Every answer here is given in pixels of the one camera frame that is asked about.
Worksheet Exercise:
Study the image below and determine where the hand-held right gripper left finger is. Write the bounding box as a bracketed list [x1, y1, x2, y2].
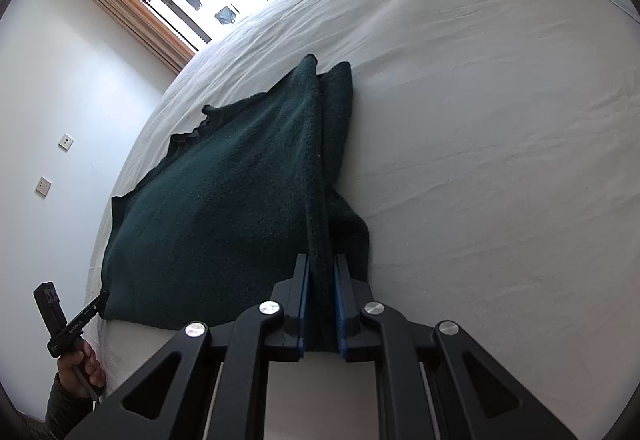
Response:
[65, 254, 311, 440]

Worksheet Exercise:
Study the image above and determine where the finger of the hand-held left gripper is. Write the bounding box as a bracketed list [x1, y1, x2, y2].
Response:
[67, 291, 110, 328]

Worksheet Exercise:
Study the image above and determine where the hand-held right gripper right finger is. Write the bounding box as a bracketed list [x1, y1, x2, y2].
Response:
[334, 254, 576, 440]

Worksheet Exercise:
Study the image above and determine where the dark green sweater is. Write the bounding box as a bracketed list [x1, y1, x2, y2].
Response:
[100, 54, 371, 356]

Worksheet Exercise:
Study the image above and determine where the person's left forearm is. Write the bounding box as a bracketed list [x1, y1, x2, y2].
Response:
[45, 372, 96, 440]

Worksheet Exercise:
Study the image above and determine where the person's left hand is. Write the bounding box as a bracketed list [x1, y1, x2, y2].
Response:
[57, 337, 107, 403]

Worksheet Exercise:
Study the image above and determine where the bed with white sheet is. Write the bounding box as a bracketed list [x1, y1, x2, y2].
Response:
[85, 0, 640, 440]

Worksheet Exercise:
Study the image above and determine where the beige curtain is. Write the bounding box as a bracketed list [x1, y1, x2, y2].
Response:
[74, 0, 197, 74]

